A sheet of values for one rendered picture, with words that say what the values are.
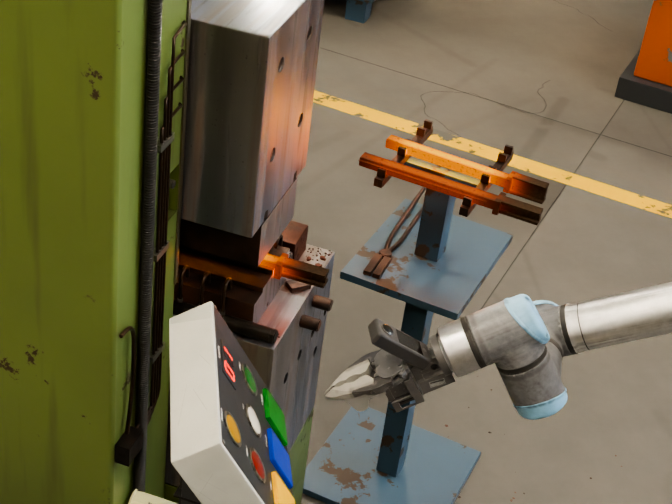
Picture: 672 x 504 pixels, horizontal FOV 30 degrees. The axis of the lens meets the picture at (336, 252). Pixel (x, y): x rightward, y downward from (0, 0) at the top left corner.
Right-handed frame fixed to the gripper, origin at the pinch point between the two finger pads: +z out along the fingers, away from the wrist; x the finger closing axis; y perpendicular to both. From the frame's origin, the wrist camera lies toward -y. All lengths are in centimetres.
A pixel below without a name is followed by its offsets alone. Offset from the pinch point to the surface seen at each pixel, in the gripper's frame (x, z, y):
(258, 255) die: 35.5, 7.3, -7.3
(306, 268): 43.6, 2.2, 5.4
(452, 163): 87, -31, 25
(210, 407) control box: -18.7, 12.4, -21.6
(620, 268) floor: 192, -67, 162
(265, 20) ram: 38, -14, -49
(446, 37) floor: 383, -44, 149
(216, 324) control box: 1.7, 11.1, -20.4
